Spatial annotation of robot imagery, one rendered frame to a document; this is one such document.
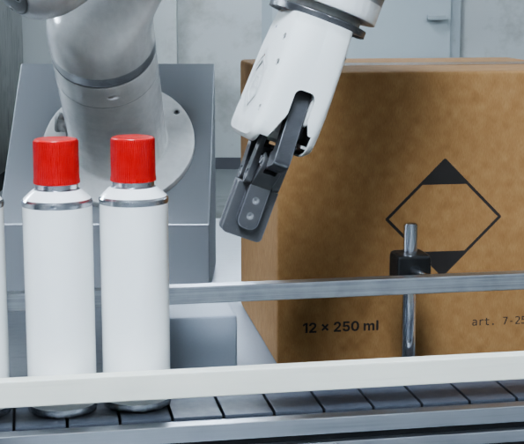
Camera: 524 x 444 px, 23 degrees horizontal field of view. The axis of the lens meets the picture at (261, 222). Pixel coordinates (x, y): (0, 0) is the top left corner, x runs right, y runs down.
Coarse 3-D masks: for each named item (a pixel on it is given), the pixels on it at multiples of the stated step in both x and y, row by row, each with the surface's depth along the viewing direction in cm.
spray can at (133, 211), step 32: (128, 160) 93; (128, 192) 94; (160, 192) 95; (128, 224) 93; (160, 224) 94; (128, 256) 94; (160, 256) 95; (128, 288) 94; (160, 288) 95; (128, 320) 95; (160, 320) 96; (128, 352) 95; (160, 352) 96
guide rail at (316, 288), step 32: (96, 288) 100; (192, 288) 101; (224, 288) 101; (256, 288) 102; (288, 288) 102; (320, 288) 103; (352, 288) 103; (384, 288) 104; (416, 288) 104; (448, 288) 105; (480, 288) 105; (512, 288) 106
